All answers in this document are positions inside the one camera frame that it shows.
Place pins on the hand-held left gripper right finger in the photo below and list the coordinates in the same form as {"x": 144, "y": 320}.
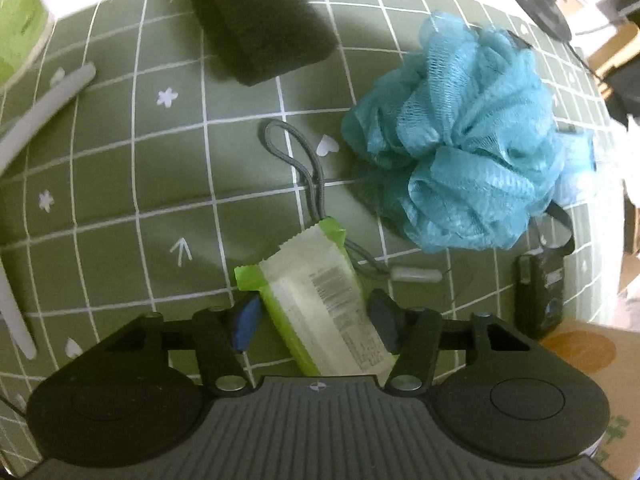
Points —
{"x": 384, "y": 320}

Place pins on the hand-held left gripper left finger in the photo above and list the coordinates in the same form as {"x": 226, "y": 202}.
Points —
{"x": 247, "y": 325}

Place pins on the green and white snack packet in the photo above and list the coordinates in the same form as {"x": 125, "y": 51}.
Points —
{"x": 320, "y": 300}

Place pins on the black fuzzy towel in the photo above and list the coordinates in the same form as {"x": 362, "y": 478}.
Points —
{"x": 260, "y": 20}

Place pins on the green grid tablecloth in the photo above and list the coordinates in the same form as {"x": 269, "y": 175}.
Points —
{"x": 150, "y": 160}

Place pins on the blue mesh bath loofah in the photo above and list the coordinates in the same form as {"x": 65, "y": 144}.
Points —
{"x": 460, "y": 135}

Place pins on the cardboard box with orange print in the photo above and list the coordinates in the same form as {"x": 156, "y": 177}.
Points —
{"x": 590, "y": 355}

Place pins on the light blue plastic packet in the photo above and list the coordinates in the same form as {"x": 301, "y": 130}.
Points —
{"x": 575, "y": 170}

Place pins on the white tripod stand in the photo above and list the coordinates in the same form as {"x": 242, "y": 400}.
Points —
{"x": 60, "y": 92}

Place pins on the black kettle base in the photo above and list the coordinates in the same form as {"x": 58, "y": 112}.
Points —
{"x": 537, "y": 0}

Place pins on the green labelled tub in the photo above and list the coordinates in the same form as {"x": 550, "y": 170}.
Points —
{"x": 20, "y": 20}

